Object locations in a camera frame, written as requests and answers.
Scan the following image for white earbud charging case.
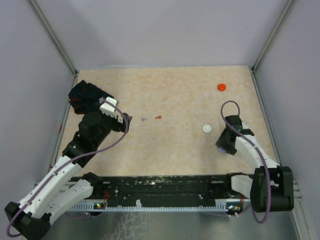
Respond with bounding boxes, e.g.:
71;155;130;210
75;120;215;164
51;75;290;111
202;124;213;134

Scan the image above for purple earbud case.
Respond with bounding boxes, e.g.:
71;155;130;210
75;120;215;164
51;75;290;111
218;147;226;154

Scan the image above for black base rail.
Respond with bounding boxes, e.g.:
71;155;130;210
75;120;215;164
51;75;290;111
74;174;251;208

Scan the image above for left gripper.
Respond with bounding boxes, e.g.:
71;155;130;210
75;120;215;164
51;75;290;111
92;102;131;147

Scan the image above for white cable duct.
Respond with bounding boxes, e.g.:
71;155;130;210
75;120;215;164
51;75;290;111
68;199;242;213

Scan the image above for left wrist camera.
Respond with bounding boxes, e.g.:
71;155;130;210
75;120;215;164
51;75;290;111
99;96;119;119

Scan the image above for orange earbud case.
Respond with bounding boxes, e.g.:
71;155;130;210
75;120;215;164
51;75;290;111
217;83;227;92

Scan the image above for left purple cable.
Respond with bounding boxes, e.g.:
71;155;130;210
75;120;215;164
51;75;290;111
6;98;131;238

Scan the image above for black cloth pouch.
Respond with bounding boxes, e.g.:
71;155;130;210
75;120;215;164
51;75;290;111
68;80;114;115

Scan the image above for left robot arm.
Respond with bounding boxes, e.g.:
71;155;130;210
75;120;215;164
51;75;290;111
4;111;132;240

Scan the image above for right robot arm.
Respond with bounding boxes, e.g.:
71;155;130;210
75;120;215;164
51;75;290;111
215;115;294;213

